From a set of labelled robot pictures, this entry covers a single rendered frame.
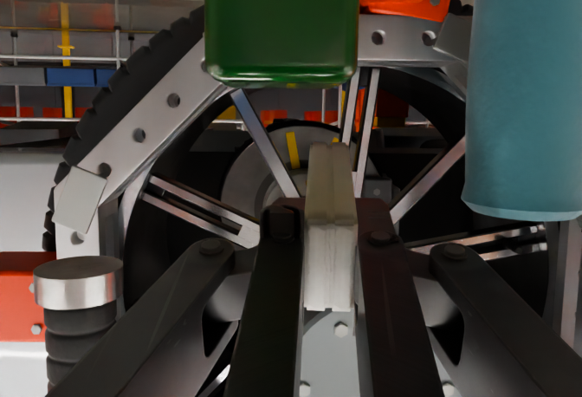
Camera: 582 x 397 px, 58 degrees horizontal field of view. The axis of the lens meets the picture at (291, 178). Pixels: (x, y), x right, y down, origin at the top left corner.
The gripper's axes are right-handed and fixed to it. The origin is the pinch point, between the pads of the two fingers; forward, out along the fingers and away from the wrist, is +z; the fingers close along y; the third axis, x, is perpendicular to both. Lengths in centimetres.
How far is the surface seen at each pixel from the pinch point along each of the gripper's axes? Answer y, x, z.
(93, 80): -185, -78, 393
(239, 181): -16, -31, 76
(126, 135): -17.9, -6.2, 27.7
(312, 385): -0.6, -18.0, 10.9
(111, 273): -10.9, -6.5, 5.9
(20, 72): -239, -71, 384
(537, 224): 24.2, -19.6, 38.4
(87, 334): -11.9, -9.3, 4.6
